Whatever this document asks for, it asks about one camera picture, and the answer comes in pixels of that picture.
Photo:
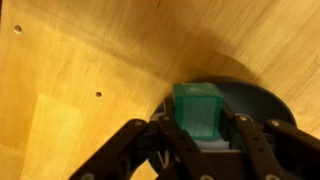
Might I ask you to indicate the green cube block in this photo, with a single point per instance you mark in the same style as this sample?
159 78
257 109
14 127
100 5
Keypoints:
198 110

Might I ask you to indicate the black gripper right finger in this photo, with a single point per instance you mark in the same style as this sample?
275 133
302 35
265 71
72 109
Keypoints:
260 146

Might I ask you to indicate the black bowl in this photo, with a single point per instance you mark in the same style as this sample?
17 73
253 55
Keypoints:
260 100

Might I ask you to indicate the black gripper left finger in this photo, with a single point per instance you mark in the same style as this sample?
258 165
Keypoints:
180 143

